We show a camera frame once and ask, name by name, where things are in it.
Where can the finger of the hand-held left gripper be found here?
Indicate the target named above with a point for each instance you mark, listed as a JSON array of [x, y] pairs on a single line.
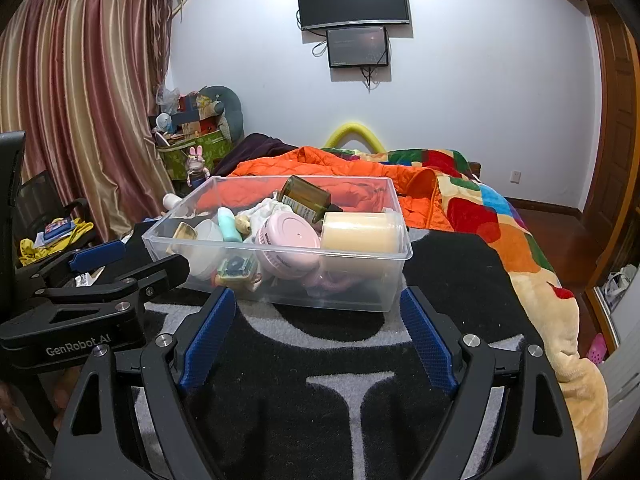
[[160, 272], [95, 255]]

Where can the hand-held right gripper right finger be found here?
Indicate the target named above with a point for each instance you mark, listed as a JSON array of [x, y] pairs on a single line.
[[425, 340]]

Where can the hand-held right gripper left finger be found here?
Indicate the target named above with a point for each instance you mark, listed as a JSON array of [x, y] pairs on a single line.
[[207, 340]]

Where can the white frosted round jar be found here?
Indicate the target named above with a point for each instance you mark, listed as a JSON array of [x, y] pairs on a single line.
[[207, 250]]

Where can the small green framed item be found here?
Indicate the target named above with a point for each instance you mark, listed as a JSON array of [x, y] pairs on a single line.
[[234, 267]]

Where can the teal plastic tube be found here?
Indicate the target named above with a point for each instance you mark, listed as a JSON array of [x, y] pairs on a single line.
[[228, 225]]

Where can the clear plastic storage box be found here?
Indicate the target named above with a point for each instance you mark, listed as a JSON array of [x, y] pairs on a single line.
[[360, 280]]

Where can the cream yellow cylinder jar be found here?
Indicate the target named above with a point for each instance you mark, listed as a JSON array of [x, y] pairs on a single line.
[[360, 232]]

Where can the pink round device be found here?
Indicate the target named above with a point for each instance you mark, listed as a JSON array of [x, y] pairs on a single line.
[[287, 237]]

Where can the brown bottle with white label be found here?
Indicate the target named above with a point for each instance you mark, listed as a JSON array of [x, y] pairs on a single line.
[[305, 195]]

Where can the blue and red packet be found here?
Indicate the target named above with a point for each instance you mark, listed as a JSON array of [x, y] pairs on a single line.
[[57, 231]]

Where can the small tan square item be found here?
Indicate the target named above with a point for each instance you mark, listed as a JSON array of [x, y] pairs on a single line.
[[185, 235]]

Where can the yellow cloth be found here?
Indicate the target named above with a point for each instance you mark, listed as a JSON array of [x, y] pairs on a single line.
[[30, 252]]

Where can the white cup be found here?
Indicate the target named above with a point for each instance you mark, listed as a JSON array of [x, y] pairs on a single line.
[[171, 201]]

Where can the black mesh chair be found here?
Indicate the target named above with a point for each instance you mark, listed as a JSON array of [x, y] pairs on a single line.
[[40, 195]]

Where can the small beige bear charm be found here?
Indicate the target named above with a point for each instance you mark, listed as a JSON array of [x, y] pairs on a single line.
[[243, 222]]

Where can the black and grey rug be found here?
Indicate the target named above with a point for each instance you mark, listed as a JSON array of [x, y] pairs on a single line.
[[310, 350]]

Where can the green fabric storage box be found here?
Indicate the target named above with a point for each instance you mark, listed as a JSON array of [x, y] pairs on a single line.
[[175, 160]]

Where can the pink rabbit doll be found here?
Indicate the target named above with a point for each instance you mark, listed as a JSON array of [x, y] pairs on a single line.
[[197, 165]]

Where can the colourful fleece blanket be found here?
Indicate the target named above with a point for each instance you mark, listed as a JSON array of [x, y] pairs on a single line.
[[500, 220]]

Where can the striped pink gold curtain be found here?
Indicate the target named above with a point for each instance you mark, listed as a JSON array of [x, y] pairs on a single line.
[[75, 110]]

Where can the dark purple cloth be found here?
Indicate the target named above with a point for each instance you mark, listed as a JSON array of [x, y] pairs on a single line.
[[255, 147]]

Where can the patchwork cushion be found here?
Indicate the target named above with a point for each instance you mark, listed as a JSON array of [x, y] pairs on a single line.
[[197, 112]]

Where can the pink slipper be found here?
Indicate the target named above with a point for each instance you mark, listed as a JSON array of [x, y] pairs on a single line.
[[596, 347]]

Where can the clear plastic bag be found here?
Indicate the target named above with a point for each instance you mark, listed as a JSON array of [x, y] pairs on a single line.
[[167, 97]]

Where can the grey plush pillow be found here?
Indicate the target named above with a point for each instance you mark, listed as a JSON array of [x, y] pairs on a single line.
[[230, 110]]

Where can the orange quilted jacket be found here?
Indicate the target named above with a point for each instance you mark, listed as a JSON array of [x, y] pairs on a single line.
[[350, 165]]

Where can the white sliding wardrobe door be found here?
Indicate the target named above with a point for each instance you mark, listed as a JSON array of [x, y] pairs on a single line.
[[625, 370]]

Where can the white shoes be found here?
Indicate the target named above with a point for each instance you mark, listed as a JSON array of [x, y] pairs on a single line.
[[620, 282]]

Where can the yellow foam tube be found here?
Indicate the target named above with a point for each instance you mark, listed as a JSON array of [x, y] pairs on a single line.
[[355, 126]]

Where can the brown wooden door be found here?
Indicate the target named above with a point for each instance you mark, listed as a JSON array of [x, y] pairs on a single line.
[[612, 110]]

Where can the white wall socket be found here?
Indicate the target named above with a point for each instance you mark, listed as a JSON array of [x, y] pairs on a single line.
[[515, 176]]

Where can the small wall monitor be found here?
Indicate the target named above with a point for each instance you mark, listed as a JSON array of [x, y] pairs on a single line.
[[357, 46]]

